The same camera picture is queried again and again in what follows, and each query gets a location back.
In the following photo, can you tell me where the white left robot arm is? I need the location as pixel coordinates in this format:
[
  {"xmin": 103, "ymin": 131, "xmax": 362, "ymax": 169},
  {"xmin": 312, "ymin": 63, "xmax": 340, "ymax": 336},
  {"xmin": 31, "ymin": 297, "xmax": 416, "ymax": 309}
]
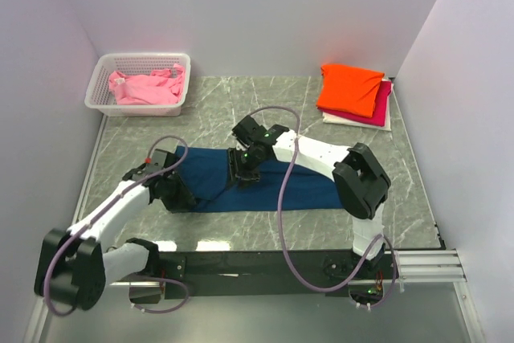
[{"xmin": 34, "ymin": 149, "xmax": 190, "ymax": 317}]

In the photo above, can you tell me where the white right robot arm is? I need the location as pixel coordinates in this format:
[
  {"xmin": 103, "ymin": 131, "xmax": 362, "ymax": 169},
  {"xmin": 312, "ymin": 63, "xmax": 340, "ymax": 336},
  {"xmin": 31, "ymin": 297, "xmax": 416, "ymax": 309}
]
[{"xmin": 227, "ymin": 115, "xmax": 391, "ymax": 278}]

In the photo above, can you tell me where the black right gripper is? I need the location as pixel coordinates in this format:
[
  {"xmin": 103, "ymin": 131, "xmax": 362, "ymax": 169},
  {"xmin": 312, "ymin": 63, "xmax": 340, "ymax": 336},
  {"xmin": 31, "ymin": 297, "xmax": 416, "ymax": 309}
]
[{"xmin": 226, "ymin": 145, "xmax": 263, "ymax": 191}]

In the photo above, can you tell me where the pink t shirt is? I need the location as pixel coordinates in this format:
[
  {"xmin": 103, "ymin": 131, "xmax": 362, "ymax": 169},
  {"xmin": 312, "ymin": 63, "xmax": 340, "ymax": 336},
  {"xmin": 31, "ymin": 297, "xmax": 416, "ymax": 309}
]
[{"xmin": 108, "ymin": 63, "xmax": 186, "ymax": 105}]

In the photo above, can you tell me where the white perforated plastic basket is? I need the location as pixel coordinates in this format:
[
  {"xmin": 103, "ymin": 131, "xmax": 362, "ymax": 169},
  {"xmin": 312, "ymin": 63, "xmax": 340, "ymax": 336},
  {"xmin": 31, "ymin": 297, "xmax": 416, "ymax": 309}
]
[{"xmin": 84, "ymin": 52, "xmax": 191, "ymax": 117}]

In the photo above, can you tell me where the aluminium extrusion rail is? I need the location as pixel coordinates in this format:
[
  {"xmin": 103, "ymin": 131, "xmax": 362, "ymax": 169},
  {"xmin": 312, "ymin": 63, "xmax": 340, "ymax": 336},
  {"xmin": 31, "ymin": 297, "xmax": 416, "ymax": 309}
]
[{"xmin": 24, "ymin": 251, "xmax": 484, "ymax": 342}]

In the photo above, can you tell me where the folded white t shirt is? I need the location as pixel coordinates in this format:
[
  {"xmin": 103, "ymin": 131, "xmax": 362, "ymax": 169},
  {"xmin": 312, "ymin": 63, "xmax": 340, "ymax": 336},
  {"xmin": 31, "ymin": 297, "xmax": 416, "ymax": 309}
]
[{"xmin": 320, "ymin": 77, "xmax": 397, "ymax": 133}]

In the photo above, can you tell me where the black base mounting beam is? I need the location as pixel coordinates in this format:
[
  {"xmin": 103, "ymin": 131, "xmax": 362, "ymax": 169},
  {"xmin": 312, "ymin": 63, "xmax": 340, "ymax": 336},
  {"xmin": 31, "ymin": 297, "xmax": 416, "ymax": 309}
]
[{"xmin": 111, "ymin": 249, "xmax": 401, "ymax": 304}]

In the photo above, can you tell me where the folded orange t shirt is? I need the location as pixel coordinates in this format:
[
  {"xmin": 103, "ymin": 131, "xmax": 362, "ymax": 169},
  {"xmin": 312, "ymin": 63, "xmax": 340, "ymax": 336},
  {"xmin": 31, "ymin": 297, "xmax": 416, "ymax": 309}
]
[{"xmin": 316, "ymin": 63, "xmax": 385, "ymax": 118}]

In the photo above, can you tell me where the folded magenta t shirt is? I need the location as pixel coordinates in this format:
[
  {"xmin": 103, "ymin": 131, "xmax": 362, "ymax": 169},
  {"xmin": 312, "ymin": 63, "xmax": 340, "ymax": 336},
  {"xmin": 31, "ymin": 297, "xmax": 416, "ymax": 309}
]
[{"xmin": 323, "ymin": 80, "xmax": 394, "ymax": 128}]

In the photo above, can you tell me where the navy blue t shirt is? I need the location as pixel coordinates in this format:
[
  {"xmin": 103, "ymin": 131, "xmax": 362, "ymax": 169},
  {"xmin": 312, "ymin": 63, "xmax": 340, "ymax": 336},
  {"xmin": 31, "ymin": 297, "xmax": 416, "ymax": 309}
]
[{"xmin": 173, "ymin": 145, "xmax": 345, "ymax": 214}]

